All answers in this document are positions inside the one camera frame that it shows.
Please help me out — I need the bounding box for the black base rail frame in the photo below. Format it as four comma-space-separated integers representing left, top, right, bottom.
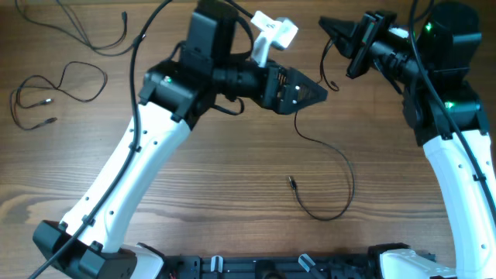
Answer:
154, 253, 437, 279

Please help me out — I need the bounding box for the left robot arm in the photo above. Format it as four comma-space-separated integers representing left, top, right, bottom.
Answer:
33, 1, 327, 278

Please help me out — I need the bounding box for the left camera black cable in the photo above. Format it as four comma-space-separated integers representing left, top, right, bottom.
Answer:
26, 0, 174, 279

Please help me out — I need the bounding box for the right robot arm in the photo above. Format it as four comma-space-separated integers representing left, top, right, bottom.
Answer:
319, 1, 495, 278

